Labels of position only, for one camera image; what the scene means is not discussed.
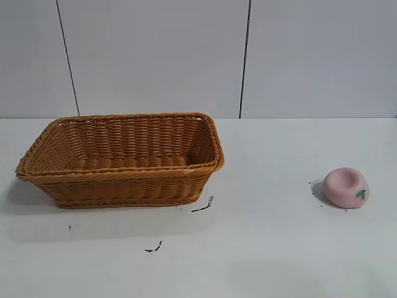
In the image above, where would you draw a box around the pink toy peach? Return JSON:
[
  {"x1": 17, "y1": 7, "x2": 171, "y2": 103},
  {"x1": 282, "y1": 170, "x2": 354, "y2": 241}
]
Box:
[{"x1": 322, "y1": 167, "x2": 370, "y2": 209}]

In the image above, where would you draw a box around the brown woven wicker basket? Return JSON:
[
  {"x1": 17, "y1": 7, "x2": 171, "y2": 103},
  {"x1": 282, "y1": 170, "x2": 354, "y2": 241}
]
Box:
[{"x1": 15, "y1": 112, "x2": 226, "y2": 209}]

